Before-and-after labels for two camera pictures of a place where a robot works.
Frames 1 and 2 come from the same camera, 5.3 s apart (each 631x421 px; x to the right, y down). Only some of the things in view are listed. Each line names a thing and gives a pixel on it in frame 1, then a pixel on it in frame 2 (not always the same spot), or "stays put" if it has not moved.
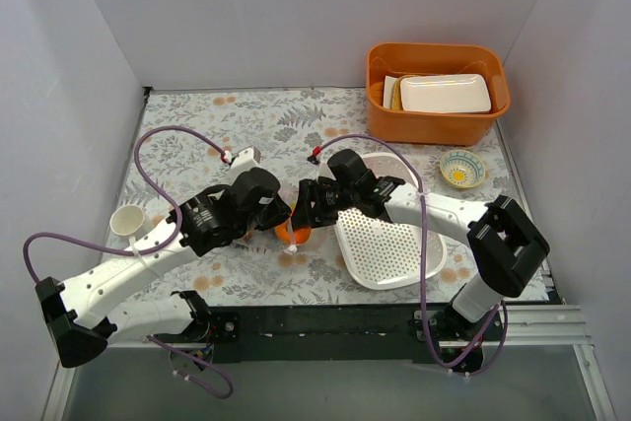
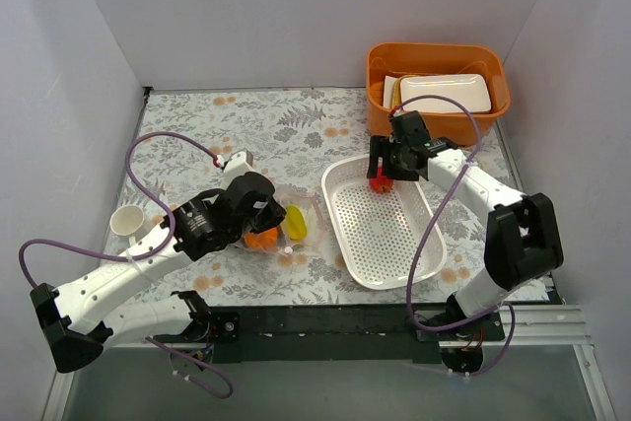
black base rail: [349, 334] stays put
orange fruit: [290, 236] → [263, 240]
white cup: [130, 221] stays put
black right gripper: [315, 200] → [377, 160]
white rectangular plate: [445, 93] stays put
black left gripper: [269, 209] stays put
